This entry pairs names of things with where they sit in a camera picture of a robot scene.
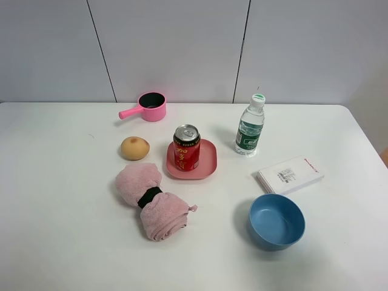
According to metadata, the clear water bottle green label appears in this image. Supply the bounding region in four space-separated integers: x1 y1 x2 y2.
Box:
235 94 266 156

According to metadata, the blue plastic bowl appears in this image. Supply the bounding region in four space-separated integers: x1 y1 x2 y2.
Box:
248 193 306 252

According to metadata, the red soda can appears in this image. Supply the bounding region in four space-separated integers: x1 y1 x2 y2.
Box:
173 124 201 172

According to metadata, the white flat cardboard box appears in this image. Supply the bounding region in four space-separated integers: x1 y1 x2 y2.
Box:
256 156 324 195

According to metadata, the tan round bun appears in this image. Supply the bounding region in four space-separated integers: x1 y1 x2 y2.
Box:
120 136 150 161

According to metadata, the pink toy saucepan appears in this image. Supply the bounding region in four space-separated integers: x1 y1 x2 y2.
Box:
118 92 166 122

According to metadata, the black band on towel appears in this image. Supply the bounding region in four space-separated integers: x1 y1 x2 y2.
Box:
138 187 162 209

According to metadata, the rolled pink towel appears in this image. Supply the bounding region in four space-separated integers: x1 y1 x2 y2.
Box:
115 162 198 241

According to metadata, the pink square plate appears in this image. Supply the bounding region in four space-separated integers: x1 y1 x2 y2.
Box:
166 139 218 180

